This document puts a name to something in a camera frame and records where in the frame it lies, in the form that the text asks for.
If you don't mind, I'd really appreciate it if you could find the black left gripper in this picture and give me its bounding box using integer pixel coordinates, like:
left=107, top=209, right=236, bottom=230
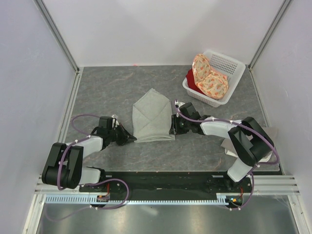
left=108, top=123, right=136, bottom=146

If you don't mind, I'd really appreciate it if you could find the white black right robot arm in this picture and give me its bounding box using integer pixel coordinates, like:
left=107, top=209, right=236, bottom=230
left=170, top=100, right=279, bottom=192

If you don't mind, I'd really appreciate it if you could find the red cloth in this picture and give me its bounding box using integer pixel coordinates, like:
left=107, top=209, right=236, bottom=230
left=186, top=69, right=204, bottom=95

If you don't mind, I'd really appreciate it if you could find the floral patterned cloth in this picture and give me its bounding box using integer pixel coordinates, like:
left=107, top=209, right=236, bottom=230
left=192, top=54, right=229, bottom=100

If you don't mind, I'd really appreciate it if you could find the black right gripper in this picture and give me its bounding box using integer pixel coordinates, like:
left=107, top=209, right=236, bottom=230
left=169, top=114, right=191, bottom=135

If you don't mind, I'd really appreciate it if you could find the grey cloth napkin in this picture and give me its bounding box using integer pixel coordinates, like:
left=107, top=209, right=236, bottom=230
left=132, top=88, right=175, bottom=143

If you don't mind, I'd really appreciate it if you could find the slotted cable duct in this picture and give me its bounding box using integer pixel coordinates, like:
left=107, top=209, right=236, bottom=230
left=45, top=194, right=236, bottom=205

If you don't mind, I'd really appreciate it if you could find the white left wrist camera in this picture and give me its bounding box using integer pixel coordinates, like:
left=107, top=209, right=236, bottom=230
left=112, top=115, right=119, bottom=128

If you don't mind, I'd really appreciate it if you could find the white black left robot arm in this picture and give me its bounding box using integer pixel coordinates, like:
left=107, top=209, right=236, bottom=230
left=41, top=117, right=137, bottom=192

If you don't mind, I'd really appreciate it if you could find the taupe grey cloth pile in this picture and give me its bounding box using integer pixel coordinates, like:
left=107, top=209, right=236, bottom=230
left=221, top=127, right=278, bottom=162

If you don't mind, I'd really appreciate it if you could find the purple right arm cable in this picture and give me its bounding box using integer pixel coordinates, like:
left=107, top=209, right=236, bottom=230
left=174, top=99, right=279, bottom=212

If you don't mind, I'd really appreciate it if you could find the white plastic basket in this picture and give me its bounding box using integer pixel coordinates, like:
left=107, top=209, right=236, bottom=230
left=182, top=50, right=245, bottom=107

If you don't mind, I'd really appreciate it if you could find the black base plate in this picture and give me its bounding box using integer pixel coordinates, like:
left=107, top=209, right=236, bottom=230
left=79, top=171, right=234, bottom=195

